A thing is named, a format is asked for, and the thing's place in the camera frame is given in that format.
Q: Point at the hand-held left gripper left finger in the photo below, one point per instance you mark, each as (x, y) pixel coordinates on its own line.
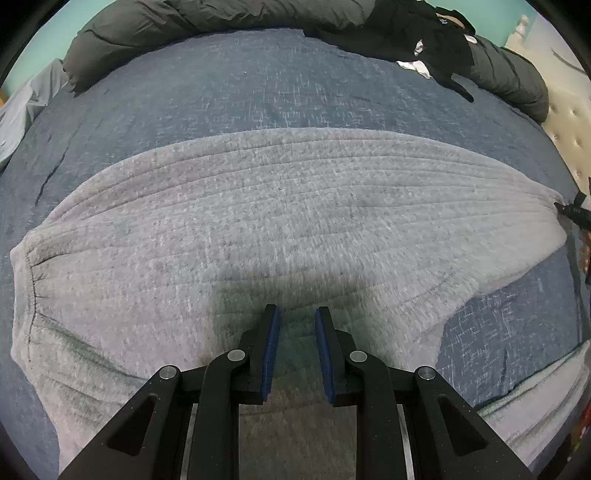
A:
(273, 350)

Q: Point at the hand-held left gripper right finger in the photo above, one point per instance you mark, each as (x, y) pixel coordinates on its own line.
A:
(324, 355)

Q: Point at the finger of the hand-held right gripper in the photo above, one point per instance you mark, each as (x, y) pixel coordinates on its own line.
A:
(572, 211)

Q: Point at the grey fleece pants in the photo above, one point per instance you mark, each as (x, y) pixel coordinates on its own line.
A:
(277, 207)

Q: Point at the pile of black clothes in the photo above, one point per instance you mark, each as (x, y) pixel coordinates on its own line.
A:
(415, 23)

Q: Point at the person's right hand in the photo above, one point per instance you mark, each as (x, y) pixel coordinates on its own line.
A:
(586, 254)

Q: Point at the cream tufted headboard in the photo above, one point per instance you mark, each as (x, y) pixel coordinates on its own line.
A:
(568, 115)

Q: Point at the white cloth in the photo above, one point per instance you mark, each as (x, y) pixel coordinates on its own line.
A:
(418, 67)

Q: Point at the blue patterned bed cover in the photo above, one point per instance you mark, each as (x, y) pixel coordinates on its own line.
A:
(231, 92)

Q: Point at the dark grey rolled duvet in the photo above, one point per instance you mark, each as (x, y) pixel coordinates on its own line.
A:
(184, 23)

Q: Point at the light grey bed sheet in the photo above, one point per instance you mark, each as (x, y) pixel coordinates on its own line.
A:
(27, 110)

